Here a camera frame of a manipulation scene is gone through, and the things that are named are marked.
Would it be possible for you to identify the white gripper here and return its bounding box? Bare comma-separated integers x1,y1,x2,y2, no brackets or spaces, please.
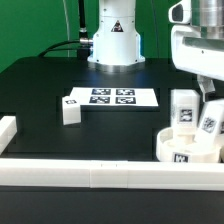
168,0,224,102

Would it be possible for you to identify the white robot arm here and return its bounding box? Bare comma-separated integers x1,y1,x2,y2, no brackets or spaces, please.
88,0,224,94

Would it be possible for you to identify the white marker sheet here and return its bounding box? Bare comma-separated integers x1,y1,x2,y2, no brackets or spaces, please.
70,87,158,107

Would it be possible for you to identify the black cable connector block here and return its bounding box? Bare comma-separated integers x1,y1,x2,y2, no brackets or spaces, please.
77,47,90,60

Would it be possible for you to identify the black thick cable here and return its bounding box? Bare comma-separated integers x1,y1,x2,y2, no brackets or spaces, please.
37,0,94,59

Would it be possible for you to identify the thin white cable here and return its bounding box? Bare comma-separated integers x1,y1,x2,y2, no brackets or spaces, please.
62,0,72,58

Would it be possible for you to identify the white left fence wall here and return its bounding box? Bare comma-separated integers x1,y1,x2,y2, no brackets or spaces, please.
0,116,17,155

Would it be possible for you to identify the white fence wall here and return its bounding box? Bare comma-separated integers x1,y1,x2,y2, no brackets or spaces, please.
0,158,224,191
0,116,17,155

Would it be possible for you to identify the white front fence wall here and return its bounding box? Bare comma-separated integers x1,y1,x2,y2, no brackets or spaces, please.
0,158,224,191

